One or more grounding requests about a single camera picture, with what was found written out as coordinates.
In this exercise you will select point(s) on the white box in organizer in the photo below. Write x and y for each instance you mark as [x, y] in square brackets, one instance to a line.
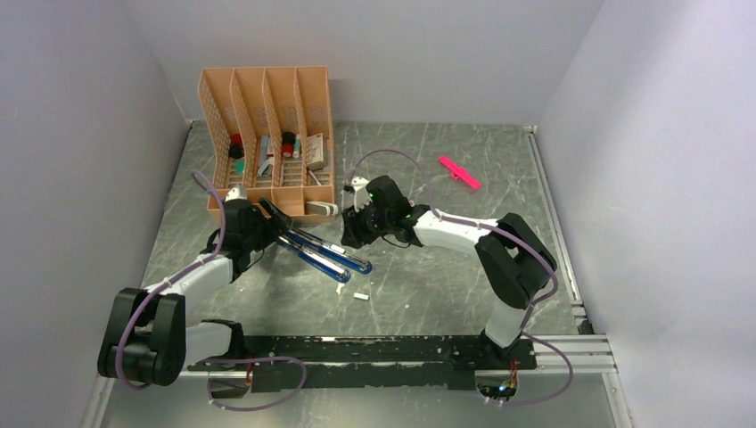
[315, 152]

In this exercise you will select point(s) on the red black bottle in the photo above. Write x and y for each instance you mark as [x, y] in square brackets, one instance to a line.
[236, 149]
[288, 142]

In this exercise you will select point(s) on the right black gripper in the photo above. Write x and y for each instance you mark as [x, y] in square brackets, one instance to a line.
[353, 234]

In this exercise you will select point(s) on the grey stapler in organizer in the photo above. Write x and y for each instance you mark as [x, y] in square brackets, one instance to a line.
[266, 155]

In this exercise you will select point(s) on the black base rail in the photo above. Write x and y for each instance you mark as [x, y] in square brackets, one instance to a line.
[279, 362]

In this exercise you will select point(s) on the red black bottle right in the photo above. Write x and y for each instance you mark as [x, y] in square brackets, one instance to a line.
[288, 142]

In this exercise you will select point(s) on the blue stapler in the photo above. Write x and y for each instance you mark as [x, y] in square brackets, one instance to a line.
[347, 260]
[316, 260]

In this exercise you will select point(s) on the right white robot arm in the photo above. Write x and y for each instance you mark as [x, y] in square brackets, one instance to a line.
[517, 264]

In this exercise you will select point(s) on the pink plastic clip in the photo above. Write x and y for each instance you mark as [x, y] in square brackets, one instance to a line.
[459, 173]

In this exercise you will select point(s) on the red black bottle left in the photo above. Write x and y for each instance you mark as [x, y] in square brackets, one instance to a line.
[236, 149]

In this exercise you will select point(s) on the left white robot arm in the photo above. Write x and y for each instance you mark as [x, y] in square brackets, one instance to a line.
[147, 341]

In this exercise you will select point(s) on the white grey stapler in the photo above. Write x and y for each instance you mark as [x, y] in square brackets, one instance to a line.
[323, 209]

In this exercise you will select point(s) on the orange plastic desk organizer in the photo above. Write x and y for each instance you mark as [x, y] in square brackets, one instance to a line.
[272, 132]

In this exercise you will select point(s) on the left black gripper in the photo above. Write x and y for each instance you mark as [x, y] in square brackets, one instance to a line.
[277, 222]

